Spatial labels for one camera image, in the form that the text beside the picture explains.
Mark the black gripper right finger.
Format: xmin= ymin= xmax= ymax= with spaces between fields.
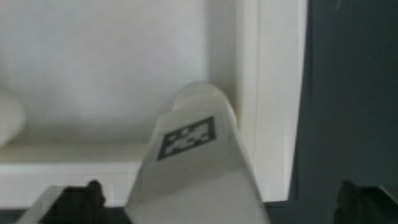
xmin=334 ymin=181 xmax=398 ymax=224

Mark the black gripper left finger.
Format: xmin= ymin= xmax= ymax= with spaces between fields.
xmin=15 ymin=179 xmax=132 ymax=224

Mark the white table leg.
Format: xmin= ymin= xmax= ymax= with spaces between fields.
xmin=125 ymin=82 xmax=272 ymax=224

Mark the white square tabletop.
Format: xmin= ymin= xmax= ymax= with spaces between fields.
xmin=0 ymin=0 xmax=309 ymax=202

